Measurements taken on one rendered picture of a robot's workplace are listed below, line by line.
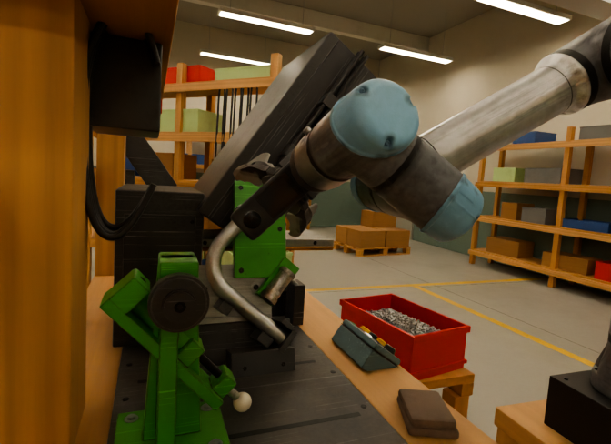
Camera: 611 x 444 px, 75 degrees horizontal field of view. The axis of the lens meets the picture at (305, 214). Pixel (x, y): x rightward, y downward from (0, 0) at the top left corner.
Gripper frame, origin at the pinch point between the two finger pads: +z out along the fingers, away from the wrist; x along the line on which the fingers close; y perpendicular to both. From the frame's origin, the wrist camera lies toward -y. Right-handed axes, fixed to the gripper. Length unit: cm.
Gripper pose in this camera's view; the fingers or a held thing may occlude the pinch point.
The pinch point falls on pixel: (262, 207)
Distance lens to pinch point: 67.8
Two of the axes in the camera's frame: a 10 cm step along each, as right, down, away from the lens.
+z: -3.9, 2.0, 9.0
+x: -6.9, -7.1, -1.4
